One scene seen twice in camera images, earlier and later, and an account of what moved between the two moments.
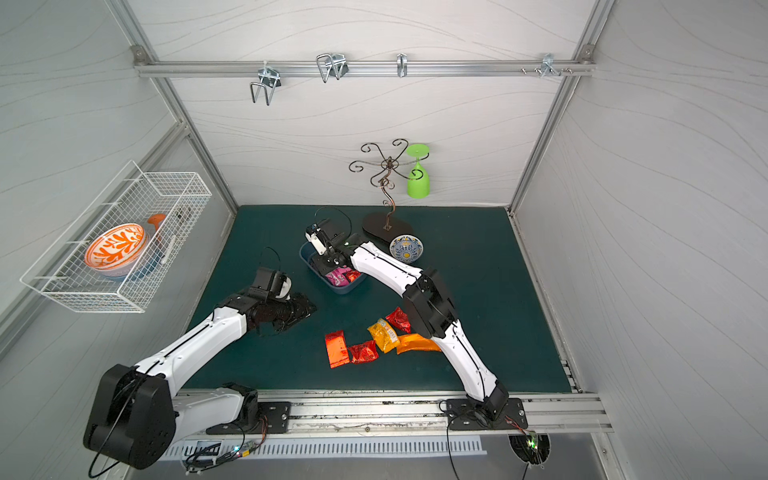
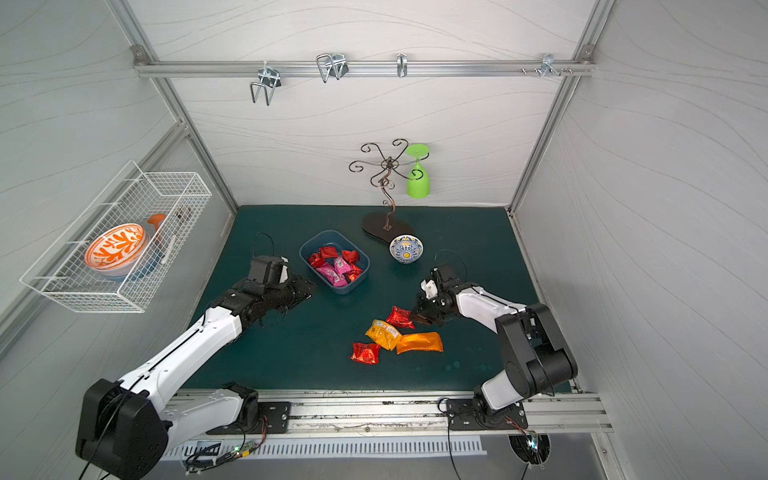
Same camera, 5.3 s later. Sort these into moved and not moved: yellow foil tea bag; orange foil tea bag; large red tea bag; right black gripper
Moved: large red tea bag; right black gripper
Not moved: orange foil tea bag; yellow foil tea bag
